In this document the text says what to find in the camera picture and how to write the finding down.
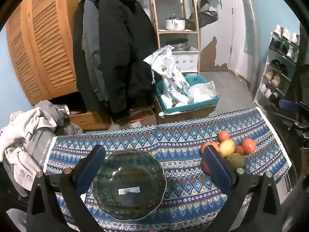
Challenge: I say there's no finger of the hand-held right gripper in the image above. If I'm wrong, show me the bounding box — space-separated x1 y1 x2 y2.
272 112 309 132
278 99 309 113

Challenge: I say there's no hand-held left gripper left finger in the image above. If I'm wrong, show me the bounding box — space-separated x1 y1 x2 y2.
26 144 107 232

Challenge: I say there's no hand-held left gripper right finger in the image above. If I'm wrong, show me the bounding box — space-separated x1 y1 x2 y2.
203 145 283 232

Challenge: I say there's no dark red apple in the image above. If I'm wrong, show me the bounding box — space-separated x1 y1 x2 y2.
202 159 213 174

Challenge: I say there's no green pear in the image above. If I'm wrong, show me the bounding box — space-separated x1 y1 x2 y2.
227 153 245 169

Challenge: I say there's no yellow green apple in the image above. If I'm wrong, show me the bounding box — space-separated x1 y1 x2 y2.
218 140 236 157

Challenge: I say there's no large orange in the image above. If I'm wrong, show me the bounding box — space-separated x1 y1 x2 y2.
242 138 256 155
201 141 219 153

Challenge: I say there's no dark green glass bowl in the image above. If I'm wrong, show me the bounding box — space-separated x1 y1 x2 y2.
92 149 167 221

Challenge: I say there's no grey shoe rack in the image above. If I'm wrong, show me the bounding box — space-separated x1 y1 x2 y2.
252 25 302 112

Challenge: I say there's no wooden drawer box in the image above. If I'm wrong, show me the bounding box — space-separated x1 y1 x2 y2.
68 111 111 131

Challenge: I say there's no blue patterned tablecloth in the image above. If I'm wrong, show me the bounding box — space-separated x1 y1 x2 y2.
42 106 292 232

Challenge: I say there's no grey printed garment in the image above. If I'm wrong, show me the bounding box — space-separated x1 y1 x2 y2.
2 126 53 196

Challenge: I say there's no large cardboard box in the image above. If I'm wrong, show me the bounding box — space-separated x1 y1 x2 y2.
156 97 218 125

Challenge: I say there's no teal plastic bin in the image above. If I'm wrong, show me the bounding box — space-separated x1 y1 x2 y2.
156 75 220 114

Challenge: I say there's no small cardboard box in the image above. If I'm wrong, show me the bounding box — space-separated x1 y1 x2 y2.
116 106 157 128

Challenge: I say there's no grey hoodie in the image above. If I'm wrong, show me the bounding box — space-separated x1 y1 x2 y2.
34 100 70 126

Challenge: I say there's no group of shoes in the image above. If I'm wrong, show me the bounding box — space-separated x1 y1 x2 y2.
259 25 301 102

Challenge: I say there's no clear plastic bag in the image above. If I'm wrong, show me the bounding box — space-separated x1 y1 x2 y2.
188 81 218 103

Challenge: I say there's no pile of grey white clothes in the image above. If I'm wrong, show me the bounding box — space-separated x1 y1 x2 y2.
0 106 58 184

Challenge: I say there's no white door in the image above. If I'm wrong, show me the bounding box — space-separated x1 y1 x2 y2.
228 0 257 78

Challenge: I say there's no white printed rice bag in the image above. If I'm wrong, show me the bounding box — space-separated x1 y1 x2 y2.
143 45 191 104

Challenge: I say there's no white plastic basket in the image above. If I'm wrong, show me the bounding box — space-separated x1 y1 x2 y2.
172 47 199 73

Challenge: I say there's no black coat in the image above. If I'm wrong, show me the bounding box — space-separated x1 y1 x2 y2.
72 0 160 121

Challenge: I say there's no dark hanging bag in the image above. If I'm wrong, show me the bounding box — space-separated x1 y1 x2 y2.
189 10 218 29

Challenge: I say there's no metal steamer pot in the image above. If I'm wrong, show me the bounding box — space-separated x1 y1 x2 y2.
171 39 189 52

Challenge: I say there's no black white hanging bag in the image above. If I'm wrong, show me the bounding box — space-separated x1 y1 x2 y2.
196 0 211 13

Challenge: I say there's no wooden louvered wardrobe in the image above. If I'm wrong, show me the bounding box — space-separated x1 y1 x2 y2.
6 0 91 107

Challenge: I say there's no wooden shelf unit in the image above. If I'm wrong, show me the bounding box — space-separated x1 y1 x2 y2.
148 0 201 75

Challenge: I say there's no grey jacket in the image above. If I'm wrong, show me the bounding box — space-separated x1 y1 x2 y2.
81 0 102 78

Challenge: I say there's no white cooking pot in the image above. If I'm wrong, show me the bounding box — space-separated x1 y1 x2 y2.
165 16 186 31

